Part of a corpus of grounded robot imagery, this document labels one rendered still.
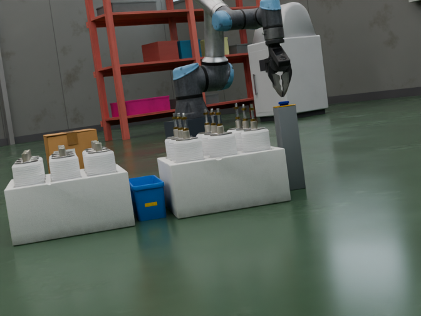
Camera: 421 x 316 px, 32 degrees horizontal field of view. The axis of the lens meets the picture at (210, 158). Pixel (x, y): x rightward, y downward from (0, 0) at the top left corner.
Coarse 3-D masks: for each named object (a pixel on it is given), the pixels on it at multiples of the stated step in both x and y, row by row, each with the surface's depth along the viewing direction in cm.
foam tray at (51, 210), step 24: (120, 168) 249; (24, 192) 227; (48, 192) 228; (72, 192) 230; (96, 192) 232; (120, 192) 233; (24, 216) 227; (48, 216) 229; (72, 216) 230; (96, 216) 232; (120, 216) 234; (24, 240) 228; (48, 240) 230
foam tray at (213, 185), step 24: (168, 168) 243; (192, 168) 237; (216, 168) 238; (240, 168) 240; (264, 168) 241; (168, 192) 253; (192, 192) 237; (216, 192) 239; (240, 192) 240; (264, 192) 242; (288, 192) 243; (192, 216) 238
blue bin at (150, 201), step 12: (132, 180) 270; (144, 180) 271; (156, 180) 262; (132, 192) 246; (144, 192) 242; (156, 192) 243; (132, 204) 263; (144, 204) 243; (156, 204) 244; (144, 216) 243; (156, 216) 244
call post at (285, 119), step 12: (276, 108) 267; (288, 108) 266; (276, 120) 269; (288, 120) 266; (276, 132) 272; (288, 132) 266; (288, 144) 267; (300, 144) 268; (288, 156) 267; (300, 156) 268; (288, 168) 267; (300, 168) 268; (300, 180) 268
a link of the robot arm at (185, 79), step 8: (192, 64) 306; (176, 72) 306; (184, 72) 304; (192, 72) 305; (200, 72) 307; (176, 80) 306; (184, 80) 304; (192, 80) 305; (200, 80) 307; (208, 80) 308; (176, 88) 307; (184, 88) 305; (192, 88) 305; (200, 88) 308; (176, 96) 309
